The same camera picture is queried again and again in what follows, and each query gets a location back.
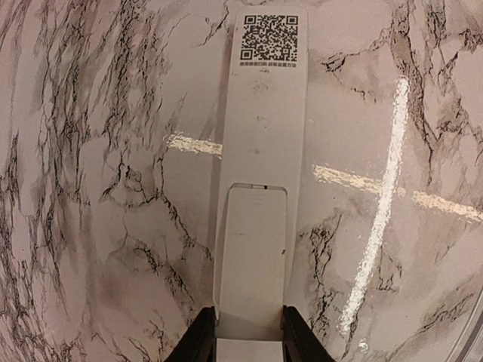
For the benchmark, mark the white remote control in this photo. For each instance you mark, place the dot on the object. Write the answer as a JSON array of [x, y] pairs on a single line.
[[264, 119]]

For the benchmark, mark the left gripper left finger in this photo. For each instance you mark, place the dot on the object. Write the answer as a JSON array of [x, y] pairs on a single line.
[[198, 342]]

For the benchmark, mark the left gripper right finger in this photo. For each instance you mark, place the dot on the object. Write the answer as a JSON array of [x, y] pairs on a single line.
[[300, 344]]

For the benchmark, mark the white battery compartment cover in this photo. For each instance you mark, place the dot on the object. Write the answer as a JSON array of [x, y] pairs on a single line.
[[252, 275]]

